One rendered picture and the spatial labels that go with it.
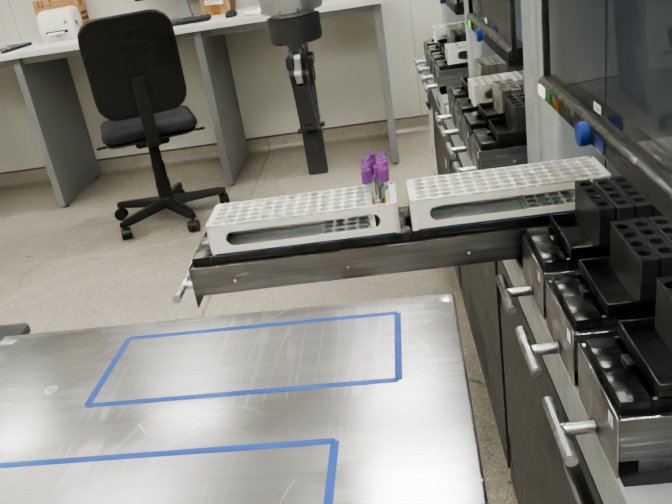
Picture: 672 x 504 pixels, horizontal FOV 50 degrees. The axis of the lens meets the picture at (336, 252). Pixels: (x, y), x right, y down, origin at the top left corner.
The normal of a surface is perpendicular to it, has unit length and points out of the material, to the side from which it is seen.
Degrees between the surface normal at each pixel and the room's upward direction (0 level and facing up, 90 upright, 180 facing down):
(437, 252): 90
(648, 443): 90
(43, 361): 0
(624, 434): 90
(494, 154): 90
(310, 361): 0
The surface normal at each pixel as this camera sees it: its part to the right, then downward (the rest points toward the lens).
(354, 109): -0.04, 0.41
